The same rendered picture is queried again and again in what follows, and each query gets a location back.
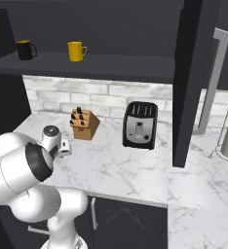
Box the wooden knife block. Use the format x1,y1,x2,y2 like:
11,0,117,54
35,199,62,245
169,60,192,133
68,106,101,142

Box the black mug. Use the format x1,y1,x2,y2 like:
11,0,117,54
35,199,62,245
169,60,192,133
16,39,38,61

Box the yellow mug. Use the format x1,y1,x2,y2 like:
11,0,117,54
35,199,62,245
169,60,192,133
66,41,88,62

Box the dark open wall cabinet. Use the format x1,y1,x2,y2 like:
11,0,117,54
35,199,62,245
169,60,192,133
0,0,185,85

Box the silver base door handle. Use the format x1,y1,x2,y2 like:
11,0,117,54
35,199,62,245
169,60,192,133
90,196,98,231

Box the black and silver toaster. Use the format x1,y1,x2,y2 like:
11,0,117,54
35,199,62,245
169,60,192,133
121,100,159,151

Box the wire paper towel stand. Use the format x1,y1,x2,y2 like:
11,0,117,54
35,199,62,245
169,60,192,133
209,102,228,173

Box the dark base cabinet door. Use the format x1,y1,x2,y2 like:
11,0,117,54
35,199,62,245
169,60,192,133
92,194,169,249

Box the silver drawer handle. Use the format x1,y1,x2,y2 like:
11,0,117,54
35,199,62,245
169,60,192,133
26,225,52,235

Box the grey long door handle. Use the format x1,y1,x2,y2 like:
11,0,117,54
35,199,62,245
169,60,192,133
192,27,228,136

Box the dark drawer front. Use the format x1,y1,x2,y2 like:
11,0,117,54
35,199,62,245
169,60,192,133
0,194,95,249

